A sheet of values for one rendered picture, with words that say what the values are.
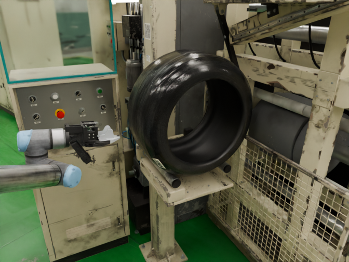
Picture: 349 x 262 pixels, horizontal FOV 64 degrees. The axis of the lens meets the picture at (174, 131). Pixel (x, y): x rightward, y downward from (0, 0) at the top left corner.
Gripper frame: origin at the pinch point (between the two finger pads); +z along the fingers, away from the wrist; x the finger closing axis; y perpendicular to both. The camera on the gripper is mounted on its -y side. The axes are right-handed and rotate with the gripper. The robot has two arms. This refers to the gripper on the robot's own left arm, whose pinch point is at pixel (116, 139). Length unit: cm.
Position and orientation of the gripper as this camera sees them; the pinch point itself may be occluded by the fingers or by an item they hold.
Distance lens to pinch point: 117.0
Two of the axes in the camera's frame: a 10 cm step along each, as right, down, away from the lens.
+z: 8.8, -0.7, 4.6
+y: 1.2, -9.3, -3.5
